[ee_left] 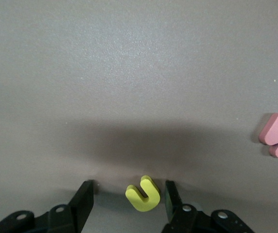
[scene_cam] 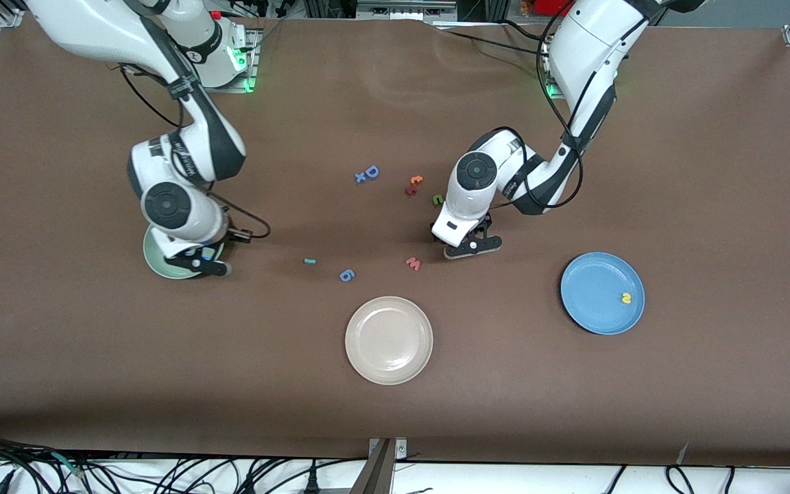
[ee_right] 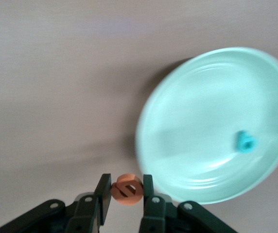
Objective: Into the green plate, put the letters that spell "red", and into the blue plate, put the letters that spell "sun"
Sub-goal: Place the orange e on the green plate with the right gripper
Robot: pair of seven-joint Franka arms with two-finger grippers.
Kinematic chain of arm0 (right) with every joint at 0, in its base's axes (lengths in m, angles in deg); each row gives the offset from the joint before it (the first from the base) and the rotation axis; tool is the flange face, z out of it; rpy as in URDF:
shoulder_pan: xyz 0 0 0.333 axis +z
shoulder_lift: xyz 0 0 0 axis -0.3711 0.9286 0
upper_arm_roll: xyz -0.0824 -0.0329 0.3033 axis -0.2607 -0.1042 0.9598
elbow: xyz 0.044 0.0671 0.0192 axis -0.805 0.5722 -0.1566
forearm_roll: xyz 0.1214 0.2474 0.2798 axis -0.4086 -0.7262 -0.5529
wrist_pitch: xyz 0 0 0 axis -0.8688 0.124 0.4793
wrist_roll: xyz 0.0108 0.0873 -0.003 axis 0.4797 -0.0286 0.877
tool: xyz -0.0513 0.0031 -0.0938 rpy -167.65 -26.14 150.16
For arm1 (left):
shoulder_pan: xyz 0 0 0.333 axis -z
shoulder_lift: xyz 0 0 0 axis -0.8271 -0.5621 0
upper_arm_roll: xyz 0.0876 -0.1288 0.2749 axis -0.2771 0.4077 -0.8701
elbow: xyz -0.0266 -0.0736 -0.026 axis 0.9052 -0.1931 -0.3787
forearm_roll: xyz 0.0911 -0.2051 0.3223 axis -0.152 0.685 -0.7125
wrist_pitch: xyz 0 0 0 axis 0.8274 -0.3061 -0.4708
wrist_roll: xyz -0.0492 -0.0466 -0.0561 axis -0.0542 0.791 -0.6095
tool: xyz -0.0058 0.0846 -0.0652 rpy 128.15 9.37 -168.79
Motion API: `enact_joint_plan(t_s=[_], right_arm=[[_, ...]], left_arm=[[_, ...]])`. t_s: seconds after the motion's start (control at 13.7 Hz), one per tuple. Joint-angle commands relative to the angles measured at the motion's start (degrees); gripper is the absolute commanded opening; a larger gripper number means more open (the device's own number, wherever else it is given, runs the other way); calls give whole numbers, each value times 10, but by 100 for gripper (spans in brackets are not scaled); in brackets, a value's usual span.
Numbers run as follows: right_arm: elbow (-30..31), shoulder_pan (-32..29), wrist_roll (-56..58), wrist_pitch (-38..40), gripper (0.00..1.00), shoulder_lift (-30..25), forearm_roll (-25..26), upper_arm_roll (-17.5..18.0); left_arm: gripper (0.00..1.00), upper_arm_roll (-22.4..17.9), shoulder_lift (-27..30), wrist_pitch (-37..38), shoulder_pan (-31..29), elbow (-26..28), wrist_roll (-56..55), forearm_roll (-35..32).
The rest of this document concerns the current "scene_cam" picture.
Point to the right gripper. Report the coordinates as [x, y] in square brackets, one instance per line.
[221, 239]

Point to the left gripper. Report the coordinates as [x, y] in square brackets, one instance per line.
[434, 237]

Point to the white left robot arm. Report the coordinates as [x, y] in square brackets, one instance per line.
[587, 48]

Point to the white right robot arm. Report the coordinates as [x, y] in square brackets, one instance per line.
[93, 27]

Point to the red foam letter w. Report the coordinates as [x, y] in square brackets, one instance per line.
[413, 264]

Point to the pale green plate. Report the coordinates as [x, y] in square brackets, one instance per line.
[153, 255]

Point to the dark red foam letter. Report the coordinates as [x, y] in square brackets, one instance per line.
[411, 191]

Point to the blue foam letter D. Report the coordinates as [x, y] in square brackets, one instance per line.
[375, 174]

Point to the blue foam letter g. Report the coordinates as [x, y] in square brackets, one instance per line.
[342, 274]

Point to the beige plate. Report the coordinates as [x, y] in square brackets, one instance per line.
[389, 340]

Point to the blue plate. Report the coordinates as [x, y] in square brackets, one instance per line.
[594, 288]

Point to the brown table cover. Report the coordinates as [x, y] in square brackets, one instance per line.
[395, 412]

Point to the silver metal box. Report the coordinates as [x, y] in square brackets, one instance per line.
[405, 10]

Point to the red box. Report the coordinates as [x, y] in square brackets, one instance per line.
[542, 7]

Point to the aluminium profile post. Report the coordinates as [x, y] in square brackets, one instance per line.
[378, 473]

